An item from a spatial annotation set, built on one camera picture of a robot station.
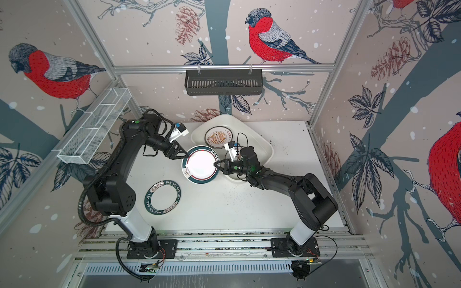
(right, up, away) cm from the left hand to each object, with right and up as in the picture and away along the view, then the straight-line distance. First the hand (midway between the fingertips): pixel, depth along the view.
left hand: (183, 152), depth 79 cm
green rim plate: (+7, -7, +2) cm, 10 cm away
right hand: (+14, -7, +2) cm, 16 cm away
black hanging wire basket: (+16, +41, +27) cm, 52 cm away
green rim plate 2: (-13, -23, +9) cm, 28 cm away
